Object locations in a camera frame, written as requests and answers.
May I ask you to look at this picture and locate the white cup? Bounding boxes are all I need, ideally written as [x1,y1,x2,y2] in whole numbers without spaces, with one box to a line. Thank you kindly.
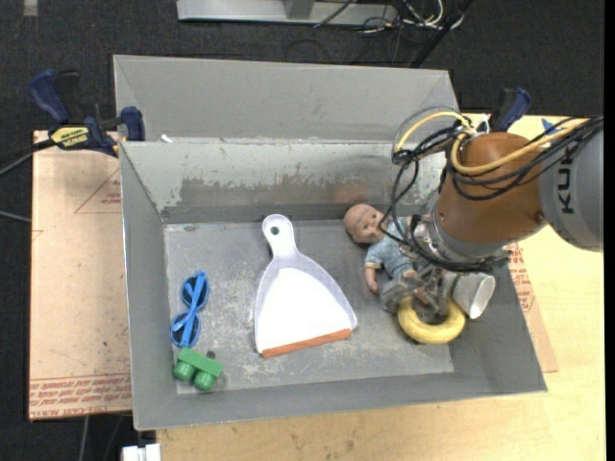
[444,272,497,320]

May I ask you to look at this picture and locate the baby doll in blue clothes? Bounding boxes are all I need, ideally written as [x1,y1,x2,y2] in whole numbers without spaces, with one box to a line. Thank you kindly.
[342,203,425,314]

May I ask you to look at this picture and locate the white dustpan with orange edge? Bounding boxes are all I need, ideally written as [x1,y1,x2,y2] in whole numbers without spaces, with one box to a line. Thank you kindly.
[253,213,359,359]

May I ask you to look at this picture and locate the grey metal bin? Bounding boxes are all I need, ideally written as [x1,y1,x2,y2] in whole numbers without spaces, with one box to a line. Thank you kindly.
[112,54,549,431]

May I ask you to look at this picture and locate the blue sunglasses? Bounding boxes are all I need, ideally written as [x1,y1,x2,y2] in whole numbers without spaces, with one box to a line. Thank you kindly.
[170,270,211,350]

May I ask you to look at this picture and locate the green toy block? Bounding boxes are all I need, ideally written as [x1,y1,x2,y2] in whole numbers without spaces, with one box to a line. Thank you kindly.
[171,346,226,393]

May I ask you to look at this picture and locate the brown cardboard board red print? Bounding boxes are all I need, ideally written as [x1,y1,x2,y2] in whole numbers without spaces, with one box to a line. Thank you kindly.
[28,130,561,422]

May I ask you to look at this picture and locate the yellow ring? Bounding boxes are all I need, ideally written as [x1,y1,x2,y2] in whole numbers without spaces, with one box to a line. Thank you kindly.
[396,295,467,346]

